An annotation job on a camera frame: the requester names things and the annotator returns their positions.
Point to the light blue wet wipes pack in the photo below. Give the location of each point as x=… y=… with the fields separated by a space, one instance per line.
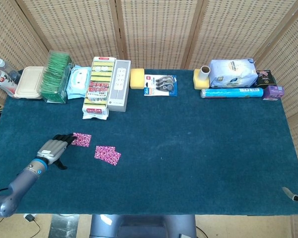
x=77 y=81

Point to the woven bamboo folding screen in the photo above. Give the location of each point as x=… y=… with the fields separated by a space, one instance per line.
x=159 y=32

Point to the beige lidded lunch box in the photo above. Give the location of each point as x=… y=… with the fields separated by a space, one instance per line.
x=28 y=83

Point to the dark blue table mat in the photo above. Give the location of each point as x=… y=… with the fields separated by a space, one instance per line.
x=176 y=148

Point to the small black box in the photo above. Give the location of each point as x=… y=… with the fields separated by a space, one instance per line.
x=266 y=80

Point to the clear bottle white cap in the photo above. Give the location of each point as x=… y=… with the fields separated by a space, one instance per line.
x=5 y=67

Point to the small purple box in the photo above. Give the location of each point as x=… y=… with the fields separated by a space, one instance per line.
x=274 y=92

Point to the yellow green sponge multipack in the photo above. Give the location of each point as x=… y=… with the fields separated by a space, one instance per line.
x=98 y=91

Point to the white blue tissue bag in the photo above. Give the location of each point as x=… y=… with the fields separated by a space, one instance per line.
x=233 y=72

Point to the plain yellow sponge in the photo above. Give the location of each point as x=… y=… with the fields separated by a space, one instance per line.
x=137 y=78

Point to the green tea bag box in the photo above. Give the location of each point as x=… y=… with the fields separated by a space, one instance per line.
x=54 y=79

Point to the shiny metal table foot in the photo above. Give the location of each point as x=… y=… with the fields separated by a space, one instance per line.
x=64 y=226

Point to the bottle with red white label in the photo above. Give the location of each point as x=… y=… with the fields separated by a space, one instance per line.
x=2 y=83

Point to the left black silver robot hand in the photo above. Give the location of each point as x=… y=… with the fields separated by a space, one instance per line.
x=52 y=148

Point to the white roll with cardboard core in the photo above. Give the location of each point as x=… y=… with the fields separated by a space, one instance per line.
x=205 y=74

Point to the long white power strip box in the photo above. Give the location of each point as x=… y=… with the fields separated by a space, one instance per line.
x=119 y=84

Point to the yellow sponge with green base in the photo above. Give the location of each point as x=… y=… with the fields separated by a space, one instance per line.
x=198 y=83

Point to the correction tape blister pack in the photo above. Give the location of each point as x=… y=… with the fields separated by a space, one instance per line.
x=161 y=85

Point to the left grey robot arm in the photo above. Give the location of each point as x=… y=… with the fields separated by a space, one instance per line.
x=20 y=182

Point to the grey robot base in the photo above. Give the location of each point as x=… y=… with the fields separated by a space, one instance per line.
x=144 y=228

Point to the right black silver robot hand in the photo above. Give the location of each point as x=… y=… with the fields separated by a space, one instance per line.
x=296 y=197

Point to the blue plastic wrap roll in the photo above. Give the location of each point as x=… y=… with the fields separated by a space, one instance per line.
x=232 y=93

